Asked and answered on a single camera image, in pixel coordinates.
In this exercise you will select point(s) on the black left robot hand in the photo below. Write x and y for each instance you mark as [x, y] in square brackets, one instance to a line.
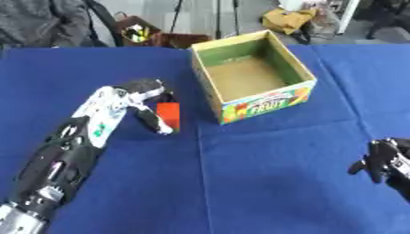
[143, 91]

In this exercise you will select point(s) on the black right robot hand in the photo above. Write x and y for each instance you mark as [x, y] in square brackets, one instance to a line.
[382, 158]

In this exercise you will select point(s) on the red rectangular block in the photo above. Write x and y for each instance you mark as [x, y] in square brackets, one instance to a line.
[169, 117]

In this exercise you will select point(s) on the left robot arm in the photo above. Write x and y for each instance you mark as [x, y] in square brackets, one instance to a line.
[64, 158]

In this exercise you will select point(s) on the cardboard box with green inside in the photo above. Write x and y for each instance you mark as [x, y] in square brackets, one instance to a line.
[251, 76]

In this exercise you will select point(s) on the brown bag with items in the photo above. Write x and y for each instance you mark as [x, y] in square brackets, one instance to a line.
[138, 32]

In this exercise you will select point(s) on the black chair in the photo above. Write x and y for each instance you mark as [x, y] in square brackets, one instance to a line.
[104, 21]

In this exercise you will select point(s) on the black tripod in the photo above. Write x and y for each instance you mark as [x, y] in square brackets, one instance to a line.
[205, 15]

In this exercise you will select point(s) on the person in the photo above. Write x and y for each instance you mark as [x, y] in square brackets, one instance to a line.
[40, 21]

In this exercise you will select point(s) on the yellow bag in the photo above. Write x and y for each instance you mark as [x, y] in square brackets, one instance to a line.
[287, 19]

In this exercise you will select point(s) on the white post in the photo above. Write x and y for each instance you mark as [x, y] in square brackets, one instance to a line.
[348, 15]

